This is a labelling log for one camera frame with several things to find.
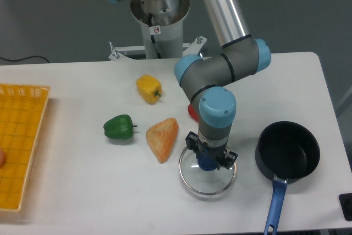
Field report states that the black saucepan blue handle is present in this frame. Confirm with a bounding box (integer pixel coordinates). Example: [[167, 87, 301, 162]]
[[255, 121, 320, 234]]

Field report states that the green bell pepper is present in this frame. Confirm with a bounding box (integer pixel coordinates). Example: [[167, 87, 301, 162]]
[[103, 114, 137, 139]]

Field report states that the red bell pepper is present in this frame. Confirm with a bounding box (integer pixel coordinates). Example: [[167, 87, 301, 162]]
[[188, 104, 199, 122]]

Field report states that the glass lid blue knob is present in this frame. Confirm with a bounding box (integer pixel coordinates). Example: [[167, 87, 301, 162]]
[[178, 147, 237, 196]]

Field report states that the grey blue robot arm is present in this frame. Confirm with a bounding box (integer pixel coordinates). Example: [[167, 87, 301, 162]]
[[110, 0, 271, 171]]

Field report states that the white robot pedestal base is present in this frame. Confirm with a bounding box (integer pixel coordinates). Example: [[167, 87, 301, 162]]
[[109, 0, 207, 61]]

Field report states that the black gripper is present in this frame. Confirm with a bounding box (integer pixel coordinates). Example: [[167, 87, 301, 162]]
[[185, 132, 238, 170]]

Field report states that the yellow bell pepper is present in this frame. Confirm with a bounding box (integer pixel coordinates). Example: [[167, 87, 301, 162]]
[[136, 74, 162, 105]]

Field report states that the yellow woven basket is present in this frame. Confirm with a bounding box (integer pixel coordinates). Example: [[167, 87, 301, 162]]
[[1, 83, 51, 212]]

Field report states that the triangular bread pastry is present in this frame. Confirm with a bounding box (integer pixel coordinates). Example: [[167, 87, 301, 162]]
[[146, 117, 179, 163]]

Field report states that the black cable on pedestal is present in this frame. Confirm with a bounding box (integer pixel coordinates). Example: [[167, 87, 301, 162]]
[[148, 12, 162, 59]]

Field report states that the black cable on floor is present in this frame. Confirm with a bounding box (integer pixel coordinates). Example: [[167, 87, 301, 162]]
[[0, 55, 50, 63]]

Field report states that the black device at table edge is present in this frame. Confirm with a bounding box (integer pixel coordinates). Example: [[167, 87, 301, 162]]
[[338, 193, 352, 221]]

